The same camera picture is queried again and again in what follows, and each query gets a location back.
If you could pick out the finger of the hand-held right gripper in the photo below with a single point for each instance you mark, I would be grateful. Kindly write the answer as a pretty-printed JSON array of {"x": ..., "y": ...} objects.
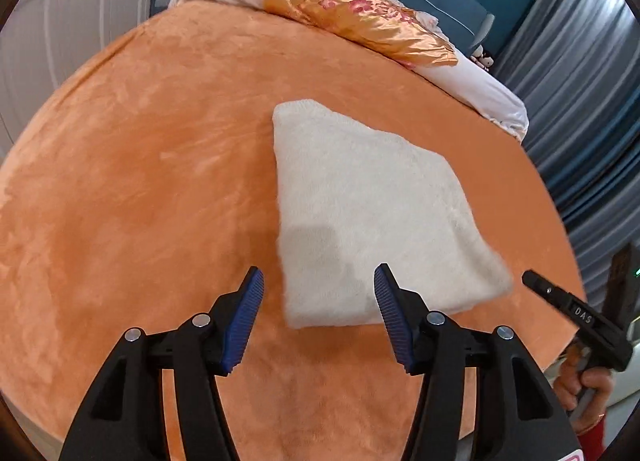
[{"x": 542, "y": 287}]

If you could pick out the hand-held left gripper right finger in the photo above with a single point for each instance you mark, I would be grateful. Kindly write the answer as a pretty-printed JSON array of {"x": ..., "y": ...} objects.
[{"x": 392, "y": 311}]

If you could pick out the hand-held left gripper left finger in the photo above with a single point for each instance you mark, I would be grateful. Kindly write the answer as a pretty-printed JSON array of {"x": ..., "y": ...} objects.
[{"x": 245, "y": 311}]

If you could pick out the white fluffy garment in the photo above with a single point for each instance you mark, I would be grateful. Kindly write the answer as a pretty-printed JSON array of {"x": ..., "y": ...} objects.
[{"x": 360, "y": 191}]

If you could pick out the person's right forearm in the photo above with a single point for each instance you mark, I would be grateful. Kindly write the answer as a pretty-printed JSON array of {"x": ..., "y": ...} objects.
[{"x": 592, "y": 441}]

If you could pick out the person's right hand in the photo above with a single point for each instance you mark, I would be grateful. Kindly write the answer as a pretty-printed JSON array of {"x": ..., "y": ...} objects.
[{"x": 585, "y": 391}]

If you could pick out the orange plush blanket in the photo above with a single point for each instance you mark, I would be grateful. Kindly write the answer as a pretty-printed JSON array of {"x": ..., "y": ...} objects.
[{"x": 125, "y": 166}]

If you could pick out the grey curtain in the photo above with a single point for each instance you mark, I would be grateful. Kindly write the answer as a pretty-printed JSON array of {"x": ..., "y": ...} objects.
[{"x": 575, "y": 91}]

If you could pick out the small plush toy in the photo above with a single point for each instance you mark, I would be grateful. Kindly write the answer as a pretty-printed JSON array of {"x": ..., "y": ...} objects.
[{"x": 482, "y": 58}]

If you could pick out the gold floral satin pillow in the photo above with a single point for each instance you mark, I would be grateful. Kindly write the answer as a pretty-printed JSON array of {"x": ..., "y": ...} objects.
[{"x": 350, "y": 11}]

